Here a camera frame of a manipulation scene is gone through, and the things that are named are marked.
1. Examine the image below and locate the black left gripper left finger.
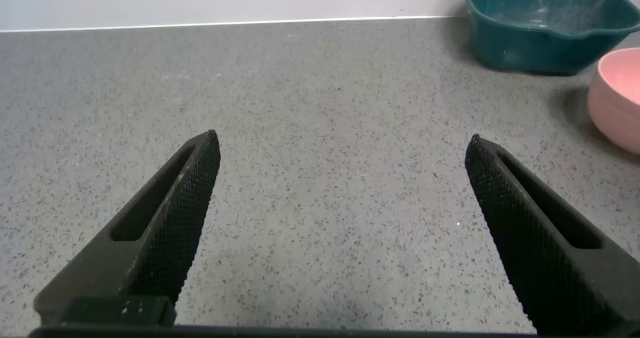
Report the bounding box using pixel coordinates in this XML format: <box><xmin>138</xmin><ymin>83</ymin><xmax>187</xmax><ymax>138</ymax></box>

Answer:
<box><xmin>33</xmin><ymin>129</ymin><xmax>222</xmax><ymax>328</ymax></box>

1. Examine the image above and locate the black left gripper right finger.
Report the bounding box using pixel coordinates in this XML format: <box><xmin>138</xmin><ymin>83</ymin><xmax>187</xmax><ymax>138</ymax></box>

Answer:
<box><xmin>464</xmin><ymin>133</ymin><xmax>640</xmax><ymax>337</ymax></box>

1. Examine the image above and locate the teal plastic basin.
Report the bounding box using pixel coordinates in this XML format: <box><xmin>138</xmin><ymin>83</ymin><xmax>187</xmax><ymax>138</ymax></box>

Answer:
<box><xmin>462</xmin><ymin>0</ymin><xmax>640</xmax><ymax>76</ymax></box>

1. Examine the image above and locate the pink bowl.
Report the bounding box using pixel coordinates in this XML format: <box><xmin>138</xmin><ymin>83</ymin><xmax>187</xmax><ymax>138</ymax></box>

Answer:
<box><xmin>587</xmin><ymin>46</ymin><xmax>640</xmax><ymax>156</ymax></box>

